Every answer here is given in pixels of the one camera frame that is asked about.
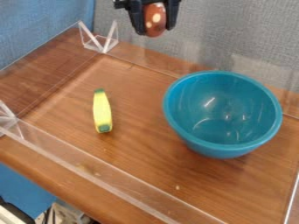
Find yellow toy corn cob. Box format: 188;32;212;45
92;88;112;133

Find brown toy mushroom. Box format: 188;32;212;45
144;3;165;38

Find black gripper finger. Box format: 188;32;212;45
164;0;181;31
128;0;145;35

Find blue plastic bowl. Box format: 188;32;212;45
162;70;282;159

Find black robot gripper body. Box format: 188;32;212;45
112;0;181;9

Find clear acrylic table barrier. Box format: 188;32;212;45
0;23;299;224

